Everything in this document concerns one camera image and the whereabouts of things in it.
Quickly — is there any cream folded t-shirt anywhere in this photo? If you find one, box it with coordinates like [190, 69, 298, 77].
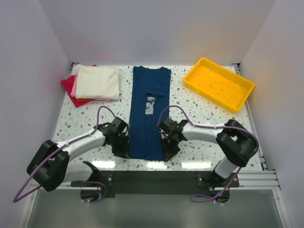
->
[76, 65, 120, 100]

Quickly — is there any pink folded t-shirt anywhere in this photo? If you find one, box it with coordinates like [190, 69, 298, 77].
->
[71, 75, 111, 102]

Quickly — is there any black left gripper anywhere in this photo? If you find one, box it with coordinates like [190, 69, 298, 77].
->
[111, 133, 130, 159]

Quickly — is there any yellow plastic tray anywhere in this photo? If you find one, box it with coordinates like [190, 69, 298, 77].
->
[183, 58, 255, 113]

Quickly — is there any red folded t-shirt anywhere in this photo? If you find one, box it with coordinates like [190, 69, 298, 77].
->
[61, 73, 91, 108]

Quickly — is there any blue Mickey t-shirt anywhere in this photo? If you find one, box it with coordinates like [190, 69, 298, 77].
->
[129, 66, 171, 161]

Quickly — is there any aluminium frame rail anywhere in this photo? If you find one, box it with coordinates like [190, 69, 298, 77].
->
[30, 167, 280, 191]

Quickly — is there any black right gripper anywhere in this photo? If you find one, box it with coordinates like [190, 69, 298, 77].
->
[158, 134, 180, 162]

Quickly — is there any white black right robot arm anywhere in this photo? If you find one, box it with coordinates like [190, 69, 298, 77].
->
[157, 118, 259, 187]

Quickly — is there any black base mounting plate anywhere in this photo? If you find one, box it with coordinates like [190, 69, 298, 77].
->
[71, 171, 239, 200]

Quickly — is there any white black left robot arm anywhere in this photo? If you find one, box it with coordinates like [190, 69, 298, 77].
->
[27, 117, 129, 192]

